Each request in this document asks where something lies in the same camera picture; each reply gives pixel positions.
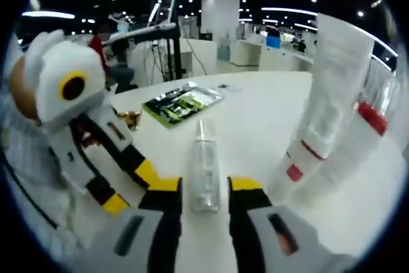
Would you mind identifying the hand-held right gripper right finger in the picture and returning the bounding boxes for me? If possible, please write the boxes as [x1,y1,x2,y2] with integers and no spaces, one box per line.
[227,175,359,273]

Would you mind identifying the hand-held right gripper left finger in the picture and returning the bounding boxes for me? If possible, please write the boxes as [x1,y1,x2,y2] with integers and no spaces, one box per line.
[86,176,183,273]

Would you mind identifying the gold foil sachet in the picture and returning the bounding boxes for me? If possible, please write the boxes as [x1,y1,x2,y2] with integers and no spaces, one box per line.
[116,109,142,132]

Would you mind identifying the white skincare bottle red collar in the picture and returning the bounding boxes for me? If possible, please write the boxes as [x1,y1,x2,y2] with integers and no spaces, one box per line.
[316,71,402,197]

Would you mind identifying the white skincare tube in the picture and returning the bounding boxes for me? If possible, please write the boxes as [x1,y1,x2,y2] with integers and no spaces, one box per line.
[271,12,375,197]

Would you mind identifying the green black sachet packet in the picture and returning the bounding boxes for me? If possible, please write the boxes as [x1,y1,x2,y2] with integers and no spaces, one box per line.
[142,86,206,129]

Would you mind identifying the silver foil packet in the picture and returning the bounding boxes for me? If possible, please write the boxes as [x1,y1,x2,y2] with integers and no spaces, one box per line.
[178,81,225,108]

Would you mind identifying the black desk stand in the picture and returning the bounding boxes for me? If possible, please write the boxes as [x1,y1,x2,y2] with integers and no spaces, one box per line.
[108,22,183,81]

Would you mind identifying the white office counter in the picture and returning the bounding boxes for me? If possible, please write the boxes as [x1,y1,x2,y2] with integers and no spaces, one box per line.
[229,38,316,72]

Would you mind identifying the blue barrel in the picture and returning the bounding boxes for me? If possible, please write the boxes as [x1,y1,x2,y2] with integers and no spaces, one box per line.
[266,34,282,49]

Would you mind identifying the black cable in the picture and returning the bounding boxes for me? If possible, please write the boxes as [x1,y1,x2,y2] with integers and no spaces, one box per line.
[1,151,60,231]

